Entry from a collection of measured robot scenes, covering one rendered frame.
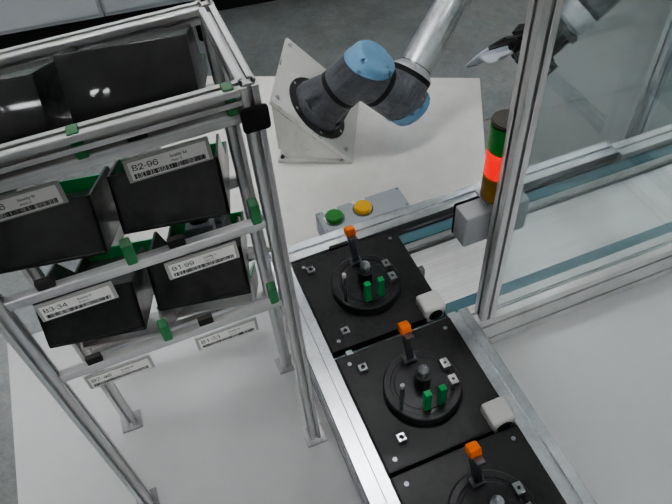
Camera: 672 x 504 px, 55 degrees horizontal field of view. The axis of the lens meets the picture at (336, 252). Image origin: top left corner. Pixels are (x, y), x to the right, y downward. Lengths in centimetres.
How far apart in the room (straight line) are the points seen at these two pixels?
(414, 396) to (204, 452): 42
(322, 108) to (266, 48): 222
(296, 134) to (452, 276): 58
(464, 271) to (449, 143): 50
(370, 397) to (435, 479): 18
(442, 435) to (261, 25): 327
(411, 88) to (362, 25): 232
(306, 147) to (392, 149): 24
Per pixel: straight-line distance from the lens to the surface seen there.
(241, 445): 131
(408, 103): 172
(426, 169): 174
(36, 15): 431
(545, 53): 90
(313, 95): 170
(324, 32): 398
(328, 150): 174
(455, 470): 115
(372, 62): 163
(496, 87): 353
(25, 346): 86
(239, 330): 92
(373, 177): 172
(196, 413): 136
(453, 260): 146
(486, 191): 108
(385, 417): 118
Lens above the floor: 203
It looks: 49 degrees down
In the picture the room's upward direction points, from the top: 5 degrees counter-clockwise
